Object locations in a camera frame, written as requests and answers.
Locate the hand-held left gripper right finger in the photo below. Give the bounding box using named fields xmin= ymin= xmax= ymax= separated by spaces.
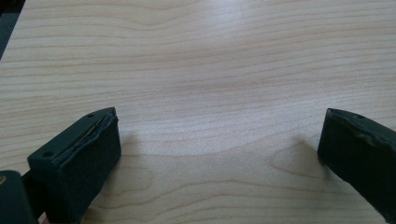
xmin=317 ymin=107 xmax=396 ymax=224

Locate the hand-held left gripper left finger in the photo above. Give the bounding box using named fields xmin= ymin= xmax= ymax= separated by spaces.
xmin=26 ymin=106 xmax=122 ymax=224

